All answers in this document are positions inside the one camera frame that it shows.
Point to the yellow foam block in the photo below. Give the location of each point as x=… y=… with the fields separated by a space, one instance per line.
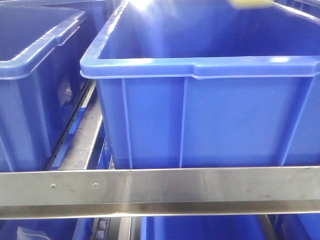
x=251 y=4

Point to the large blue bin centre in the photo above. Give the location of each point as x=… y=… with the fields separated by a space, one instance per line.
x=199 y=83

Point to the blue bin at left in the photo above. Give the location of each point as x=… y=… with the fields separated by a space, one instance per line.
x=40 y=81

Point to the blue bin lower centre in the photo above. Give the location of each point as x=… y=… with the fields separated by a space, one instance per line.
x=225 y=227

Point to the blue bin lower left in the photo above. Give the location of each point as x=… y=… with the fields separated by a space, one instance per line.
x=46 y=229

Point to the steel shelf front rail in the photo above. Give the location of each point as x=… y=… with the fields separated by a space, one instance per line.
x=159 y=192

